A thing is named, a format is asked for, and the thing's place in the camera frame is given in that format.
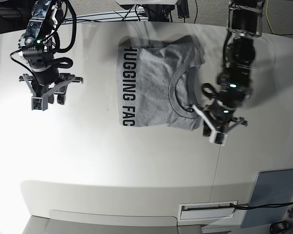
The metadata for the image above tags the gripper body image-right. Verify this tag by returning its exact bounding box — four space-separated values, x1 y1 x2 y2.
202 99 237 136

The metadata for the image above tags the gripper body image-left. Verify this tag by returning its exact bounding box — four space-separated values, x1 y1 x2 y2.
31 65 66 104

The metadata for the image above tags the grey T-shirt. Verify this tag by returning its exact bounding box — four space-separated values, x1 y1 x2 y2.
116 40 204 131

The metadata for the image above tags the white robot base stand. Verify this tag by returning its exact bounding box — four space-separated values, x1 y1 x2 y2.
115 0 198 22

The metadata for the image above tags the black device bottom right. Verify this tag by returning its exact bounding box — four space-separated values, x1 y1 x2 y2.
270 220 293 234

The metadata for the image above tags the black cable at tablet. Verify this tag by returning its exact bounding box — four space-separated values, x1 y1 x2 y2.
230 201 293 210

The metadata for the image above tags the white table cable grommet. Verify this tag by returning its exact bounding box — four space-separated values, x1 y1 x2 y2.
177 200 238 221

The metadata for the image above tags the yellow floor cable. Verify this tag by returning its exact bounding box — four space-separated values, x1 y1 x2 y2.
266 0 274 34

